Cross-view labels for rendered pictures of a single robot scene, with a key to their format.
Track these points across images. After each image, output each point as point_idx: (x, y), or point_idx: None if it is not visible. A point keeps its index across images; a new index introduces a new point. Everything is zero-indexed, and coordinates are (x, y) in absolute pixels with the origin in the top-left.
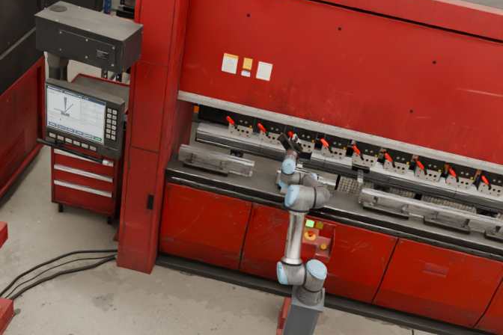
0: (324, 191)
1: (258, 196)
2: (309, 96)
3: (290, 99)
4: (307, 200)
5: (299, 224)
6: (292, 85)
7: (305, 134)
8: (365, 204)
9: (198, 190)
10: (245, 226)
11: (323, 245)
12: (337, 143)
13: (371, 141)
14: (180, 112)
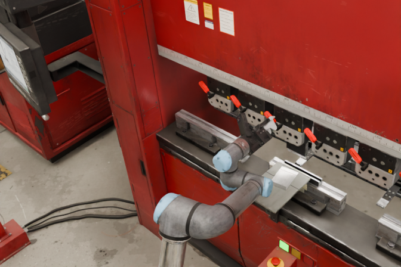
0: (210, 214)
1: None
2: (283, 61)
3: (262, 65)
4: (176, 223)
5: (168, 255)
6: (261, 44)
7: (288, 119)
8: (381, 242)
9: (186, 165)
10: (236, 222)
11: None
12: (330, 140)
13: (381, 146)
14: (184, 72)
